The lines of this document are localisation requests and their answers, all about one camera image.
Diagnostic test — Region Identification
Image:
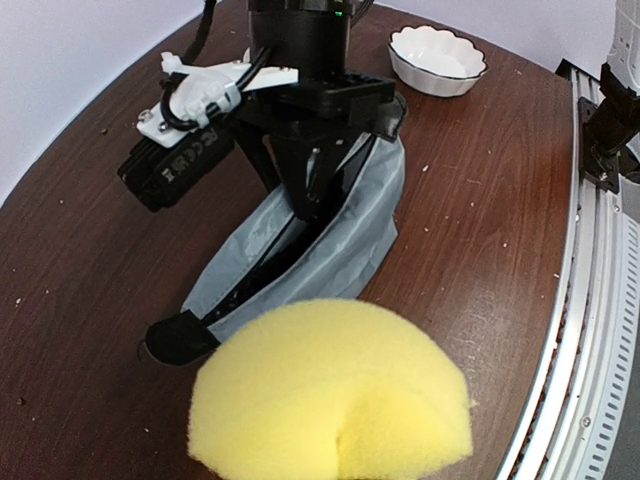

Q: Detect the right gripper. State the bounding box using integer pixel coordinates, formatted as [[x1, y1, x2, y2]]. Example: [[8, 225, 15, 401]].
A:
[[234, 71, 395, 220]]

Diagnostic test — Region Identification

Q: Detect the grey drawstring pouch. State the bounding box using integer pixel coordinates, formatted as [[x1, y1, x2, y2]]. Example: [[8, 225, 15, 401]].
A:
[[144, 94, 409, 366]]

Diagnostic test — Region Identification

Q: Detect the yellow sponge block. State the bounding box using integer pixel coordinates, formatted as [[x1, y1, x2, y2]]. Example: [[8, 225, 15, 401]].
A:
[[187, 299, 474, 479]]

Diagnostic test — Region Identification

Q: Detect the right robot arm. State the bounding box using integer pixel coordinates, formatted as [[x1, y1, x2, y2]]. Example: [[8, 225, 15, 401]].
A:
[[154, 1, 395, 221]]

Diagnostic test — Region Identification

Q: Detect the white scalloped bowl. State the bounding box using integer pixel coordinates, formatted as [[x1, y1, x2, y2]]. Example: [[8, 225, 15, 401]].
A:
[[388, 25, 488, 98]]

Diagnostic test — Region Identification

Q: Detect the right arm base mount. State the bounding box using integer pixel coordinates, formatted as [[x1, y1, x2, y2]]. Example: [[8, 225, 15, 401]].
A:
[[577, 63, 639, 194]]

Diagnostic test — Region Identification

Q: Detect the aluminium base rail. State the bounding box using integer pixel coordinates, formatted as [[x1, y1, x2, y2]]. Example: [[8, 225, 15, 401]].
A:
[[496, 61, 639, 479]]

